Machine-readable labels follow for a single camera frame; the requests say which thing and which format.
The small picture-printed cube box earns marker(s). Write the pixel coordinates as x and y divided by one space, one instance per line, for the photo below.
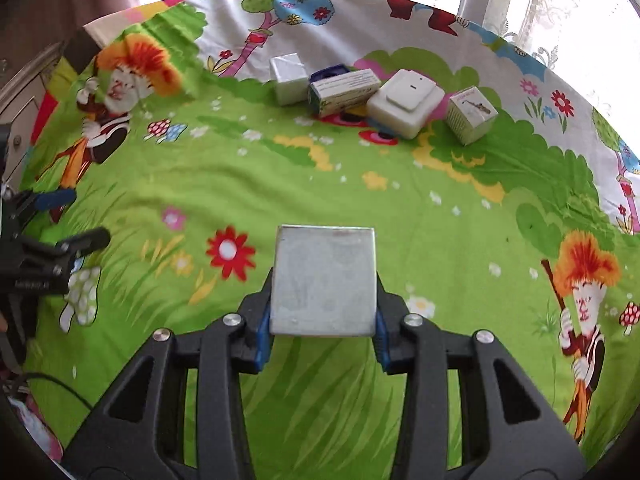
470 116

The green white medicine box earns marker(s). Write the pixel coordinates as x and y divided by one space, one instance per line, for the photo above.
345 92

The green cartoon printed bedsheet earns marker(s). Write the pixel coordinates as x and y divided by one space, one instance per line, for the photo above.
400 210

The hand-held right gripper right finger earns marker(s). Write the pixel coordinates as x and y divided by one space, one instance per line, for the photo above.
381 342

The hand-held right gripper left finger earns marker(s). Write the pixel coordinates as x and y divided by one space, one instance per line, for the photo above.
263 347

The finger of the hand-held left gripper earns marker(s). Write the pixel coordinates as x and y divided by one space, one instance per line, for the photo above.
55 199
90 240

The blue box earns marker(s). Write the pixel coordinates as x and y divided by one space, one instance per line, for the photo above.
330 71

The white flat plastic device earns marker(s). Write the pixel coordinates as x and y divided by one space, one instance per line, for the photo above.
400 105

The white cube box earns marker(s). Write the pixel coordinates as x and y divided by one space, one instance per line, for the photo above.
289 80

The white square box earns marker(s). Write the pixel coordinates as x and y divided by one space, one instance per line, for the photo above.
322 280

